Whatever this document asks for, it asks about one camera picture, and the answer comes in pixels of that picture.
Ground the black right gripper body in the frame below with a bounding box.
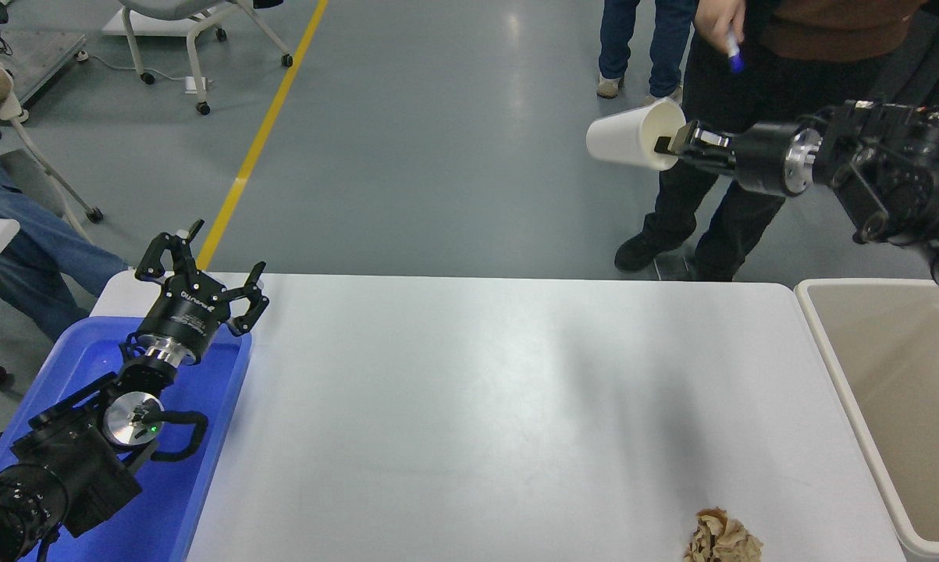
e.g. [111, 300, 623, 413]
[733, 123, 791, 196]

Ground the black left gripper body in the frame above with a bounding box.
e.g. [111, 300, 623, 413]
[137, 273, 232, 352]

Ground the white paper cup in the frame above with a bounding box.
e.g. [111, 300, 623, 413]
[585, 98, 687, 172]

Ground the crumpled tan paper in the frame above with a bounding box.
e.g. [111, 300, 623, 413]
[684, 508, 763, 562]

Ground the person's right hand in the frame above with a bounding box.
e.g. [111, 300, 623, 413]
[694, 0, 747, 54]

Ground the person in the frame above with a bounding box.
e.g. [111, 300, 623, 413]
[596, 0, 696, 106]
[614, 0, 939, 282]
[0, 27, 130, 343]

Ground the grey metal floor plate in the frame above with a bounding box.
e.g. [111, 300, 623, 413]
[655, 254, 698, 282]

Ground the blue plastic tray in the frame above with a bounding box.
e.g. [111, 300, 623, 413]
[0, 316, 253, 562]

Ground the white chair grey seat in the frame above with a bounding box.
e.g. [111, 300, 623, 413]
[0, 82, 105, 243]

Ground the dark coat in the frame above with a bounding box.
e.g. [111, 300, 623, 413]
[867, 12, 939, 110]

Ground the grey platform cart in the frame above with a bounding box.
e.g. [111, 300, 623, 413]
[0, 30, 89, 106]

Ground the white castor chair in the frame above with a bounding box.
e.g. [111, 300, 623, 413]
[118, 0, 294, 116]

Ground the large pale bin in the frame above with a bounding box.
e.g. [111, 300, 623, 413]
[795, 279, 939, 562]

